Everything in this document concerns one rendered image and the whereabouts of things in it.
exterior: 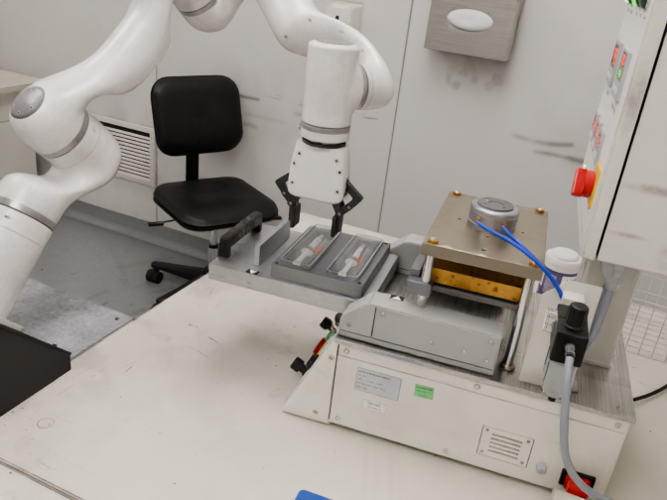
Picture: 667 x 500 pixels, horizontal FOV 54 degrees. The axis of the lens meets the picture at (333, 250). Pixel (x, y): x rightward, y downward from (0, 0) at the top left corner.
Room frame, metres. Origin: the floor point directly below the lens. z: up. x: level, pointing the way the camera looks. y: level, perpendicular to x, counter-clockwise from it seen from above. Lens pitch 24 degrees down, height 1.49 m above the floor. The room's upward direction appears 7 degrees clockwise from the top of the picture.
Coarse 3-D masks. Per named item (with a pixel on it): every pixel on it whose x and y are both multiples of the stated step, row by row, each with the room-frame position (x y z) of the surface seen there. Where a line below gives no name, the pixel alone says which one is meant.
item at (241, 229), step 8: (248, 216) 1.17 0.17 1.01; (256, 216) 1.18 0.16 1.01; (240, 224) 1.13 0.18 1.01; (248, 224) 1.14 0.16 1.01; (256, 224) 1.18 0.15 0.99; (232, 232) 1.09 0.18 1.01; (240, 232) 1.11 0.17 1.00; (248, 232) 1.14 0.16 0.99; (224, 240) 1.06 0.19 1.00; (232, 240) 1.08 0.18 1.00; (224, 248) 1.06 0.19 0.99; (224, 256) 1.06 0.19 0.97
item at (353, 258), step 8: (352, 240) 1.13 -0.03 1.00; (360, 240) 1.14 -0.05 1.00; (368, 240) 1.14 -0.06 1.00; (376, 240) 1.15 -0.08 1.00; (344, 248) 1.09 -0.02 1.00; (352, 248) 1.10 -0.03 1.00; (360, 248) 1.10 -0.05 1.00; (368, 248) 1.11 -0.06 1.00; (376, 248) 1.11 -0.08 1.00; (344, 256) 1.06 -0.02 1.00; (352, 256) 1.06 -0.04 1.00; (360, 256) 1.07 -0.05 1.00; (368, 256) 1.07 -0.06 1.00; (336, 264) 1.02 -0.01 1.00; (344, 264) 1.03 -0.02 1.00; (352, 264) 1.03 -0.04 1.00; (360, 264) 1.03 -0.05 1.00; (344, 272) 0.99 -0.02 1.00; (352, 272) 1.00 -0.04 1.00
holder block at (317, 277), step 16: (336, 240) 1.14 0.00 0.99; (336, 256) 1.07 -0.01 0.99; (384, 256) 1.12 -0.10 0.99; (272, 272) 1.01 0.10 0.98; (288, 272) 1.00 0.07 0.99; (304, 272) 1.00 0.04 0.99; (320, 272) 1.00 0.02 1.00; (368, 272) 1.02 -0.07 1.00; (320, 288) 0.99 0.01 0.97; (336, 288) 0.98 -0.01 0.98; (352, 288) 0.97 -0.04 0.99
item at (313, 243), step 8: (320, 224) 1.19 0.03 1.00; (312, 232) 1.15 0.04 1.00; (320, 232) 1.15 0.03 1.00; (328, 232) 1.16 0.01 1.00; (304, 240) 1.11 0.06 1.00; (312, 240) 1.11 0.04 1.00; (320, 240) 1.11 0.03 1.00; (328, 240) 1.12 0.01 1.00; (296, 248) 1.07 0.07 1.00; (304, 248) 1.07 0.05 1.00; (312, 248) 1.07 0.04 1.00; (320, 248) 1.08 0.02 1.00; (288, 256) 1.03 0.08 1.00; (296, 256) 1.03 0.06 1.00; (304, 256) 1.04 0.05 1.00; (312, 256) 1.04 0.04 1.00
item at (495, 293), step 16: (448, 272) 0.93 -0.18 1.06; (464, 272) 0.93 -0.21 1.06; (480, 272) 0.94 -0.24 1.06; (496, 272) 0.95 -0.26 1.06; (448, 288) 0.93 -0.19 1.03; (464, 288) 0.92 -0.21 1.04; (480, 288) 0.92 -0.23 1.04; (496, 288) 0.91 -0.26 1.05; (512, 288) 0.91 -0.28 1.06; (496, 304) 0.91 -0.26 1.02; (512, 304) 0.91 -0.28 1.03
